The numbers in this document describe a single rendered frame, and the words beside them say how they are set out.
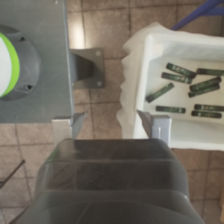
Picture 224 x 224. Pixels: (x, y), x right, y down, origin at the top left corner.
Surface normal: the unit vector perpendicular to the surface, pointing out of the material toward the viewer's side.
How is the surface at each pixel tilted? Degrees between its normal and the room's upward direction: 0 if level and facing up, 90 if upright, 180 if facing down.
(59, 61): 0
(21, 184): 0
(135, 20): 0
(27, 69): 77
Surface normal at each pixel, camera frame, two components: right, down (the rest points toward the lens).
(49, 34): -0.01, 0.25
